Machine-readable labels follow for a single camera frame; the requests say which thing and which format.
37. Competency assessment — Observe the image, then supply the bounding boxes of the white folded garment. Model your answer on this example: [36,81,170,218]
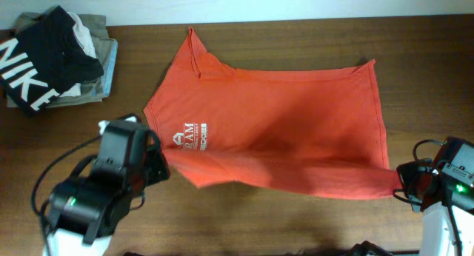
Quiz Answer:
[61,12,97,97]

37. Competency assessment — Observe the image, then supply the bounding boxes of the olive folded garment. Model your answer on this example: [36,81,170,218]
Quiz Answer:
[4,10,110,110]

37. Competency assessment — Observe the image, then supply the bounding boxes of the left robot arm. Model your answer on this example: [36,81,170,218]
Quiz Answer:
[40,114,170,255]

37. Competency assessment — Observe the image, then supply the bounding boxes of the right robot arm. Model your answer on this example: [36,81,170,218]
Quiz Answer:
[347,137,473,256]

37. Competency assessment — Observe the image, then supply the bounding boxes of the red t-shirt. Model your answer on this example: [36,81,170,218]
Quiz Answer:
[144,30,401,200]

